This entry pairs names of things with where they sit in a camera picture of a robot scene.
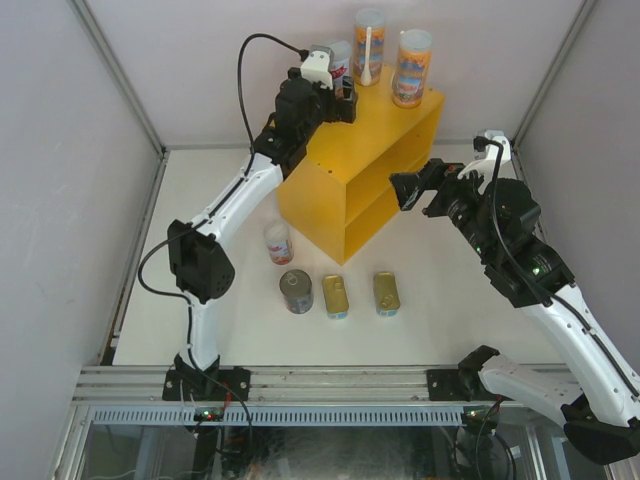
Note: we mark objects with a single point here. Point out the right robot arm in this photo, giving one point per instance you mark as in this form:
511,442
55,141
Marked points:
599,412

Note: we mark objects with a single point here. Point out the yellow two-shelf cabinet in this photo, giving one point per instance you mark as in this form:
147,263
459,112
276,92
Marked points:
340,195

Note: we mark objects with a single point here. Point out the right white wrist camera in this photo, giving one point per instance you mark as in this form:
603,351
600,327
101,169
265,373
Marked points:
490,147

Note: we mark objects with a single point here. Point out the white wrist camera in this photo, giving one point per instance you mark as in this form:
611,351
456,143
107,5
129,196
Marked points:
490,147
315,68

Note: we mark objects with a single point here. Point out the grey slotted cable duct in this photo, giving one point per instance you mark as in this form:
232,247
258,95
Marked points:
281,416

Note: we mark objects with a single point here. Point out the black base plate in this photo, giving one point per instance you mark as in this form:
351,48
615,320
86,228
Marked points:
215,385
449,384

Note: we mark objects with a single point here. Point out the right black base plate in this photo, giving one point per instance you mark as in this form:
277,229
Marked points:
449,384

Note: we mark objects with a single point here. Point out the small red-white can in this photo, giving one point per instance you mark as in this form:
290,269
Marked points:
341,63
278,242

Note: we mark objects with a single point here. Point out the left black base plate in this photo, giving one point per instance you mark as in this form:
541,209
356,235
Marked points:
215,385

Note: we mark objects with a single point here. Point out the aluminium front rail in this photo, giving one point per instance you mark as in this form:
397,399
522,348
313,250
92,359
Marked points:
269,385

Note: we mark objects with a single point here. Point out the round tomato tin can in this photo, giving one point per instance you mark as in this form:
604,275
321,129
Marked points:
296,288

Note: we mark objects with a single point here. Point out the flat gold tin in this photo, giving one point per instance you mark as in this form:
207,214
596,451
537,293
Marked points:
386,294
335,295

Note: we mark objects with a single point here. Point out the tall can with white spoon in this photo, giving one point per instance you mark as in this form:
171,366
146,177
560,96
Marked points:
368,46

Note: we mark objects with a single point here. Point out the flat gold tin left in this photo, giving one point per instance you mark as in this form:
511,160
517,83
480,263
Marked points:
335,295

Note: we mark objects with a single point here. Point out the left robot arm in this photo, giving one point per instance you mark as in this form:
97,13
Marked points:
197,249

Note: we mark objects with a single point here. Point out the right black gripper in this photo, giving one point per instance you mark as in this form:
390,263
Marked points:
450,183

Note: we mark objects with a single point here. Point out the flat gold tin right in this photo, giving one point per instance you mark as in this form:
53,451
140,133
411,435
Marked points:
386,294

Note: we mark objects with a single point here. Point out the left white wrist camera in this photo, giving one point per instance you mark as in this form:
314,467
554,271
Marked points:
315,68

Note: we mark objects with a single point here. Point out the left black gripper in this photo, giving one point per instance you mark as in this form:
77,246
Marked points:
339,111

